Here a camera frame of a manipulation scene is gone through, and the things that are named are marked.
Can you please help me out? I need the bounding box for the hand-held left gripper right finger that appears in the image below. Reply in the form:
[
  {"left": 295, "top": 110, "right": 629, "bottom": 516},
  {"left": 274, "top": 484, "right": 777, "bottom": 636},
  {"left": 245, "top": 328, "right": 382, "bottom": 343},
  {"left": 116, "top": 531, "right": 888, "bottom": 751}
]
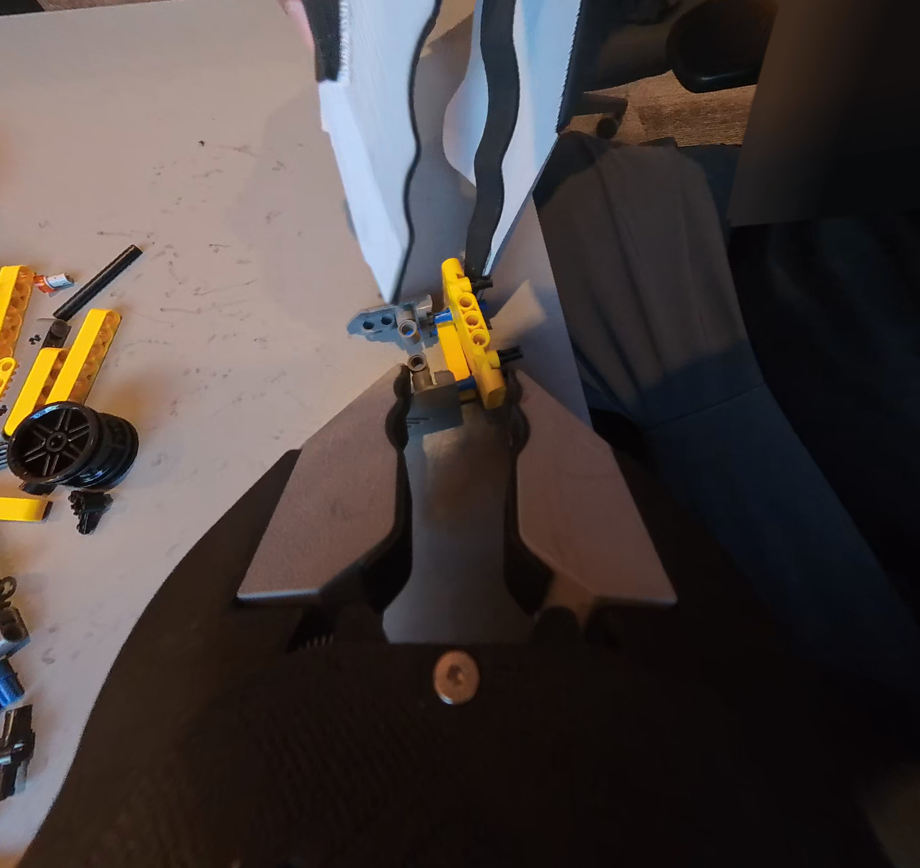
[{"left": 505, "top": 371, "right": 678, "bottom": 609}]

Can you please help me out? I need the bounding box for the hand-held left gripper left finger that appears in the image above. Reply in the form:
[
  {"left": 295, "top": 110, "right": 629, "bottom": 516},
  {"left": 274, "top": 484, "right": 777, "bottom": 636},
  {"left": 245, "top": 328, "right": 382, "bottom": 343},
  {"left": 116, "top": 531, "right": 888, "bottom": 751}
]
[{"left": 236, "top": 365, "right": 414, "bottom": 614}]

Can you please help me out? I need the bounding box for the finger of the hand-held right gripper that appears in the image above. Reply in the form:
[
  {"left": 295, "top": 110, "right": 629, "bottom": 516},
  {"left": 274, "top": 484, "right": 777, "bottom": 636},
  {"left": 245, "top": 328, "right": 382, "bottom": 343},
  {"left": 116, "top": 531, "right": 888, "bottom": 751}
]
[
  {"left": 444, "top": 0, "right": 590, "bottom": 278},
  {"left": 316, "top": 0, "right": 444, "bottom": 305}
]

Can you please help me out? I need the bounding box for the grey brick bucket assembly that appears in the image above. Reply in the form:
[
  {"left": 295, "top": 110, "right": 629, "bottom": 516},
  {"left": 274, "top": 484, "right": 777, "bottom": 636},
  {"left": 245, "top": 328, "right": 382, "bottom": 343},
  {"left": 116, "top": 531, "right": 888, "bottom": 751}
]
[{"left": 347, "top": 293, "right": 468, "bottom": 432}]

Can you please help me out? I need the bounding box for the yellow brick panel with pins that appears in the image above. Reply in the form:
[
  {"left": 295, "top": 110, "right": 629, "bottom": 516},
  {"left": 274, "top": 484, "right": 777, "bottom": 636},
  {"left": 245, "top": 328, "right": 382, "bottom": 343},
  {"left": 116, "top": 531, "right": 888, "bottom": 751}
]
[{"left": 440, "top": 257, "right": 524, "bottom": 411}]

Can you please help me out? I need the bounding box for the black office chair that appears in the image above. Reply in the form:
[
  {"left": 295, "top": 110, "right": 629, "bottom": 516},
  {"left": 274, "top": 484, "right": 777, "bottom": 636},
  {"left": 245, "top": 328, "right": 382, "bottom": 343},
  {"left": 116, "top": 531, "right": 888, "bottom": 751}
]
[{"left": 597, "top": 0, "right": 779, "bottom": 139}]

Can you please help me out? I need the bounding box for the small black connector piece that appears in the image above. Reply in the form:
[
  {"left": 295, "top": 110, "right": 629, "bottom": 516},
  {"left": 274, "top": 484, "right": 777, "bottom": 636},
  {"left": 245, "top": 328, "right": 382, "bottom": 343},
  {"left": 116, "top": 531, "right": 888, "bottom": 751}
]
[{"left": 68, "top": 491, "right": 115, "bottom": 535}]

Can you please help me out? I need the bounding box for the black spoked wheel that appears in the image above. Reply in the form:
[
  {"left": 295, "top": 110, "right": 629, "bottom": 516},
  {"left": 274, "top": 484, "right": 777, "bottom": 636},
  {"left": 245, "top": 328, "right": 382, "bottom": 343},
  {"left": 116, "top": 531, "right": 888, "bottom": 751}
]
[{"left": 9, "top": 402, "right": 139, "bottom": 490}]

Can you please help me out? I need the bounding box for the pile of loose brick pieces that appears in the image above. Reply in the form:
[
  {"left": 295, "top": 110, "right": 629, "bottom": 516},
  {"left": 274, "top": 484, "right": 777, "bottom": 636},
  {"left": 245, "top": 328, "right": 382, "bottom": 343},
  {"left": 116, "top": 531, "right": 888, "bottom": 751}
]
[{"left": 0, "top": 264, "right": 123, "bottom": 800}]

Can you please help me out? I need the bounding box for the black axle rod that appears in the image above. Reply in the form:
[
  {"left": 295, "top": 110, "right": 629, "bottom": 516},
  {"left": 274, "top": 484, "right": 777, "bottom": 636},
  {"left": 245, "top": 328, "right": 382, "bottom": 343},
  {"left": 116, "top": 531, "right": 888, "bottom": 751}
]
[{"left": 54, "top": 244, "right": 143, "bottom": 321}]

